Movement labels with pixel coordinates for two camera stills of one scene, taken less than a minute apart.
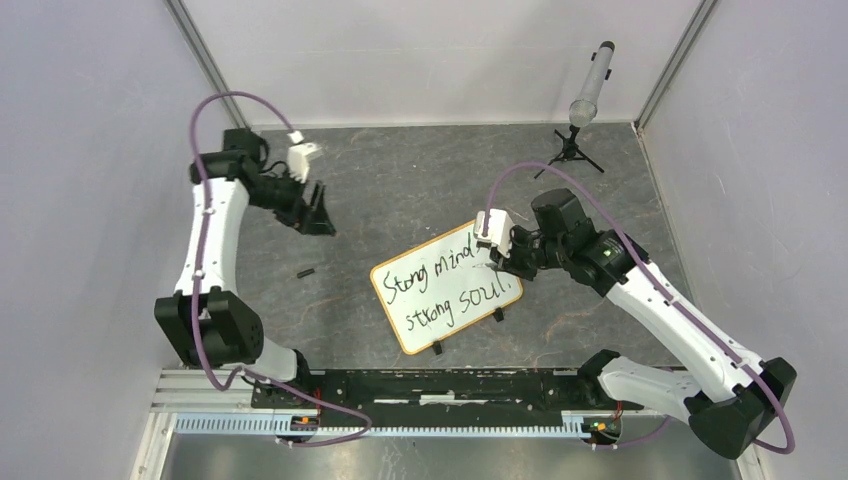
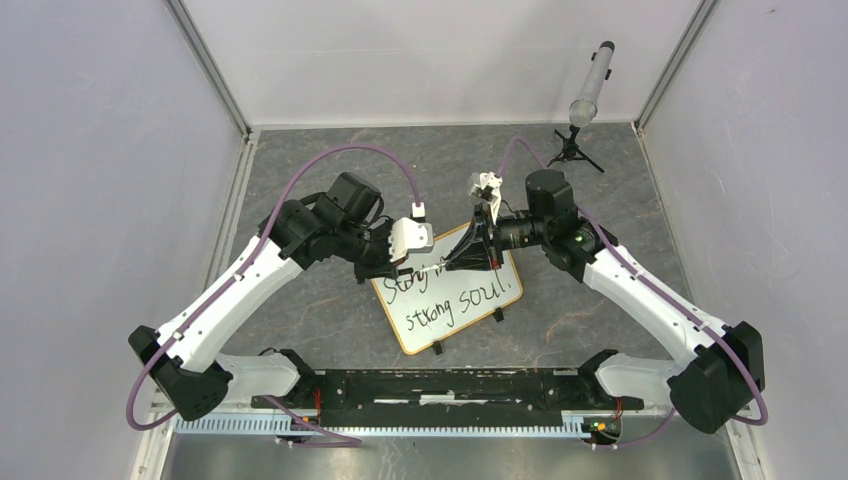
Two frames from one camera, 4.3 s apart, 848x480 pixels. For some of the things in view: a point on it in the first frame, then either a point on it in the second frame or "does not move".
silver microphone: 583,111 does not move
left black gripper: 311,219 → 384,268
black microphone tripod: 570,150 does not move
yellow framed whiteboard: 441,286 does not move
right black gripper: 512,264 → 477,258
